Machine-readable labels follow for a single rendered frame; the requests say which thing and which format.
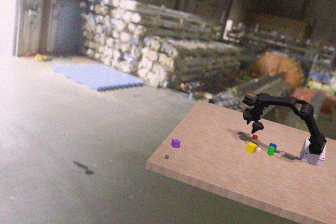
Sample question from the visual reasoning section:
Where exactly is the purple cube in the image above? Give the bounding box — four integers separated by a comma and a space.
171, 139, 181, 148

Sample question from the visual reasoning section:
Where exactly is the yellow block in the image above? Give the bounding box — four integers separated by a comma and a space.
245, 142, 257, 154

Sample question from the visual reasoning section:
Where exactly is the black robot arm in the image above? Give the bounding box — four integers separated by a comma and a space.
243, 93, 327, 155

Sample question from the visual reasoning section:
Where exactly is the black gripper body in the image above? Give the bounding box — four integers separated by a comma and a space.
245, 108, 264, 130

